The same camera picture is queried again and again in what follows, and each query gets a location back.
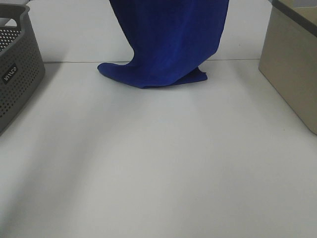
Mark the grey perforated plastic basket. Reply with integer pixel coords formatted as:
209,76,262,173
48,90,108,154
0,3,46,131

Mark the beige storage bin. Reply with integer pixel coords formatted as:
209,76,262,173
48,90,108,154
259,0,317,133

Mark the blue microfibre towel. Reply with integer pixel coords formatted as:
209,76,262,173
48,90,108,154
97,0,208,89

